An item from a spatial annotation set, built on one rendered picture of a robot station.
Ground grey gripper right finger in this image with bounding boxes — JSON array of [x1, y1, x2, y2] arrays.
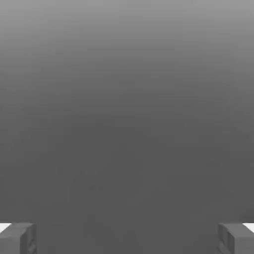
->
[[217, 222, 254, 254]]

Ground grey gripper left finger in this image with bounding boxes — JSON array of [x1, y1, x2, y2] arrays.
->
[[0, 222, 38, 254]]

